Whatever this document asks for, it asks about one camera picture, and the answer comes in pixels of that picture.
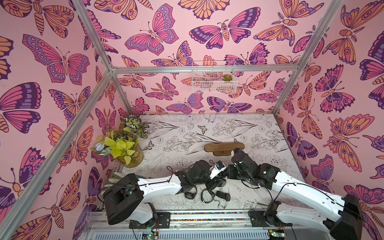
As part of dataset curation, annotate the wooden watch stand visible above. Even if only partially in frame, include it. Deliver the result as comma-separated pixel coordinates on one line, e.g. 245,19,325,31
204,142,245,157

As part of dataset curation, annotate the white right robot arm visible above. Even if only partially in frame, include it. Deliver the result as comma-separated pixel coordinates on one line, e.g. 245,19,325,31
228,148,364,240

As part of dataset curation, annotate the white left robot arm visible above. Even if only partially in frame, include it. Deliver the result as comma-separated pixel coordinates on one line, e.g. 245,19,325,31
101,160,220,227

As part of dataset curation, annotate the green potted plant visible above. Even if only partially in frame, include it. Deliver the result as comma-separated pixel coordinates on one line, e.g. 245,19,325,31
91,115,148,169

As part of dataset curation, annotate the white green work glove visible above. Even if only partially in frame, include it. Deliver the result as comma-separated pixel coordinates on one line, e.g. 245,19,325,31
107,172,126,185

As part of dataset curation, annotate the small succulent plant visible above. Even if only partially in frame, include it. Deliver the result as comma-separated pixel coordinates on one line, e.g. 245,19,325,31
222,74,233,82

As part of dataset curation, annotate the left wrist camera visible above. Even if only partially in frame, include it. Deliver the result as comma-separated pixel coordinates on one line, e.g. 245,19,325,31
210,161,227,180

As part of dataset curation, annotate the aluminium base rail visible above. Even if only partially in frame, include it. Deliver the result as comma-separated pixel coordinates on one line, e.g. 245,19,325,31
80,209,332,240

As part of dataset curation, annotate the white wire basket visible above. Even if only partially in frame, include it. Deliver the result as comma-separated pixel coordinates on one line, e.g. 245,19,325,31
191,61,238,95

